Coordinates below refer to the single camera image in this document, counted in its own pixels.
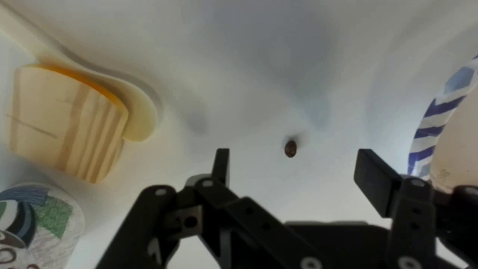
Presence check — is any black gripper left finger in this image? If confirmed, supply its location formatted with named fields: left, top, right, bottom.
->
left=185, top=148, right=230, bottom=189

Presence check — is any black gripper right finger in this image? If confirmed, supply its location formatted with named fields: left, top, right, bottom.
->
left=354, top=148, right=402, bottom=219

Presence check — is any brown coffee bean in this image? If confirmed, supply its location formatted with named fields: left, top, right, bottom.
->
left=284, top=139, right=297, bottom=159

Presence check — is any patterned paper coffee cup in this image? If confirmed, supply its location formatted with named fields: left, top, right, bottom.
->
left=0, top=184, right=85, bottom=269

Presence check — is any blue striped paper bowl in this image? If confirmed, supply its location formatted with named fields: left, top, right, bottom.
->
left=408, top=57, right=478, bottom=193

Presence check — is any light wooden block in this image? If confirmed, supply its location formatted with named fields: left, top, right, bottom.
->
left=6, top=66, right=128, bottom=184

